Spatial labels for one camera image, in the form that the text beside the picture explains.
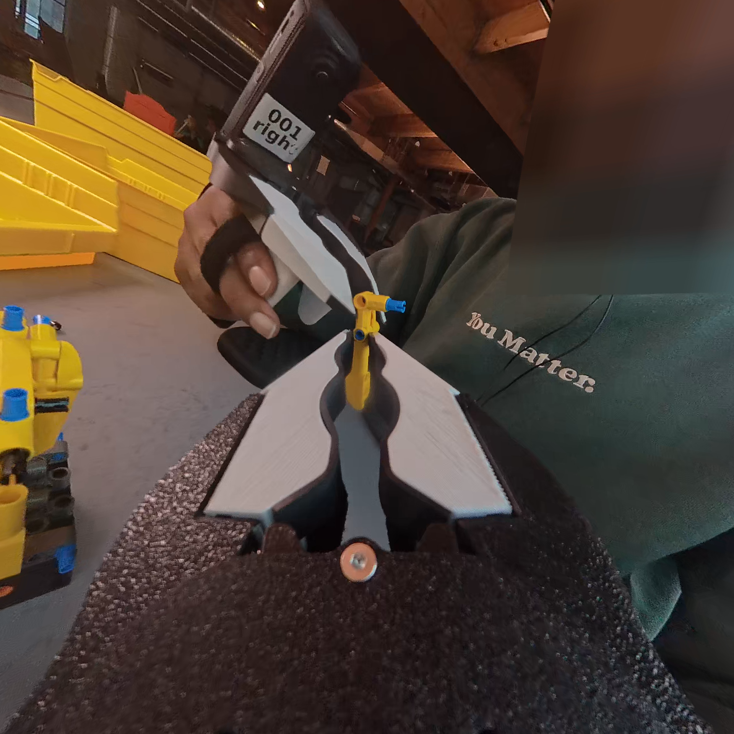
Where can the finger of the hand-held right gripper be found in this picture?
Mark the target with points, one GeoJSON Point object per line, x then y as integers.
{"type": "Point", "coordinates": [355, 266]}
{"type": "Point", "coordinates": [304, 241]}

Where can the person's right hand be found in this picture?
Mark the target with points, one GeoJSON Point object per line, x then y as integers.
{"type": "Point", "coordinates": [195, 258]}

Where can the yellow lego vehicle model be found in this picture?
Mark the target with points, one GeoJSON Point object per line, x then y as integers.
{"type": "Point", "coordinates": [51, 367]}

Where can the person's black pants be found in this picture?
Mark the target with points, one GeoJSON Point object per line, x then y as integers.
{"type": "Point", "coordinates": [258, 355]}

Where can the yellow lego tooth piece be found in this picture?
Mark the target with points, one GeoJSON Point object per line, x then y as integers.
{"type": "Point", "coordinates": [359, 373]}

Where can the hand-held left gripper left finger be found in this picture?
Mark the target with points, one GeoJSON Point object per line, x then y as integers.
{"type": "Point", "coordinates": [269, 453]}

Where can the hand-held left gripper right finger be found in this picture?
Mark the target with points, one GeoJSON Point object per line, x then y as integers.
{"type": "Point", "coordinates": [447, 453]}

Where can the red plastic crate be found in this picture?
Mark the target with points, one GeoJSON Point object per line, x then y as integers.
{"type": "Point", "coordinates": [149, 112]}

